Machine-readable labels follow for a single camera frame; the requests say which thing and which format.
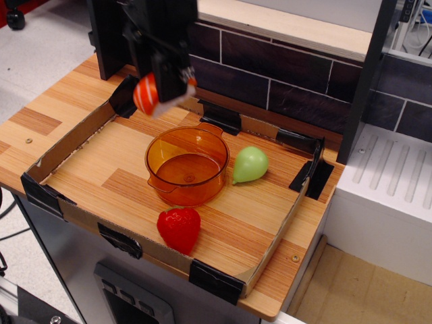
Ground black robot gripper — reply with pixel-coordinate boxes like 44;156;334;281
119;1;198;103

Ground salmon nigiri sushi toy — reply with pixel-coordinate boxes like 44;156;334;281
132;72;197;119

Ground orange transparent plastic pot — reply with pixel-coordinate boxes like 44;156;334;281
144;123;230;207

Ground cardboard fence with black tape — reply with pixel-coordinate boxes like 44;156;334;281
21;75;335;304

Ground green toy pear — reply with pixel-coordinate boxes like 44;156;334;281
232;146;269;184

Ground red toy strawberry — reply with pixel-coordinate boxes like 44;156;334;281
157;207;201;255

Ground grey oven control panel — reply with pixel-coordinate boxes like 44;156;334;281
94;263;175;323

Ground white toy sink drainboard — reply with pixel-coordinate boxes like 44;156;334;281
324;124;431;285

